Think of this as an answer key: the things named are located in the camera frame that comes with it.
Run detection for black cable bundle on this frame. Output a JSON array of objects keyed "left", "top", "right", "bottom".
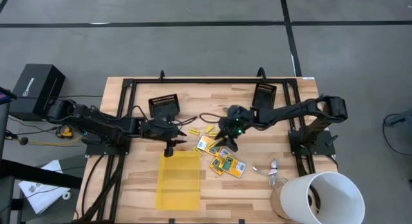
[{"left": 74, "top": 153, "right": 126, "bottom": 223}]

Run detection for dark grey floor object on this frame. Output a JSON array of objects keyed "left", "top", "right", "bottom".
[{"left": 383, "top": 108, "right": 412, "bottom": 127}]

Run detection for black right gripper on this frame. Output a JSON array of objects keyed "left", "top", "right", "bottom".
[{"left": 212, "top": 104, "right": 258, "bottom": 153}]

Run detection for blue and red object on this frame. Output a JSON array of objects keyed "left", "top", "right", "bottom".
[{"left": 0, "top": 86, "right": 17, "bottom": 106}]

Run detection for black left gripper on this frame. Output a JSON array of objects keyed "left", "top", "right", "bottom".
[{"left": 139, "top": 116, "right": 188, "bottom": 147}]

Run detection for yellow green crayon box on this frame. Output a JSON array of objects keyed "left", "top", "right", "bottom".
[
  {"left": 218, "top": 147, "right": 233, "bottom": 160},
  {"left": 221, "top": 154, "right": 247, "bottom": 179},
  {"left": 209, "top": 156, "right": 226, "bottom": 176},
  {"left": 196, "top": 135, "right": 221, "bottom": 156}
]

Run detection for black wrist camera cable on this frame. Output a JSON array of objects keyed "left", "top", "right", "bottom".
[
  {"left": 173, "top": 116, "right": 198, "bottom": 127},
  {"left": 198, "top": 112, "right": 226, "bottom": 124}
]

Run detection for yellow floor cable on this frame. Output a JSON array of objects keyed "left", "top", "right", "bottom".
[{"left": 27, "top": 135, "right": 84, "bottom": 147}]

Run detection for black cardboard box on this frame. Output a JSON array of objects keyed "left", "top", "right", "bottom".
[{"left": 8, "top": 63, "right": 66, "bottom": 122}]

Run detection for white cable bundle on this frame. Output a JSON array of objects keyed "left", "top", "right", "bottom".
[{"left": 252, "top": 158, "right": 289, "bottom": 189}]

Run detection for round cork base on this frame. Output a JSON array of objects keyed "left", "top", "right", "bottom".
[{"left": 269, "top": 180, "right": 292, "bottom": 220}]

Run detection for small black mesh basket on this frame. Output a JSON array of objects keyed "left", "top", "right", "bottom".
[
  {"left": 251, "top": 82, "right": 277, "bottom": 109},
  {"left": 147, "top": 93, "right": 180, "bottom": 119}
]

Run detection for yellow cable connector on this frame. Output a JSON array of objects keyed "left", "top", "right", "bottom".
[{"left": 60, "top": 126, "right": 74, "bottom": 140}]

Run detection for yellow translucent plastic tray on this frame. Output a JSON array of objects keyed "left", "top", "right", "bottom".
[{"left": 155, "top": 150, "right": 202, "bottom": 212}]

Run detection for black stand beam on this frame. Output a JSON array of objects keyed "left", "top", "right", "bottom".
[{"left": 0, "top": 158, "right": 83, "bottom": 190}]

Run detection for white cylindrical lampshade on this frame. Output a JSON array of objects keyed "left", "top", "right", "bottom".
[{"left": 279, "top": 171, "right": 366, "bottom": 224}]

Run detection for white paper sheets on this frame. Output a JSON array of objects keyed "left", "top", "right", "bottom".
[{"left": 18, "top": 159, "right": 71, "bottom": 214}]

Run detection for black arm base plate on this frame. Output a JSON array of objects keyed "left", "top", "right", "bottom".
[
  {"left": 288, "top": 129, "right": 336, "bottom": 156},
  {"left": 85, "top": 130, "right": 133, "bottom": 156}
]

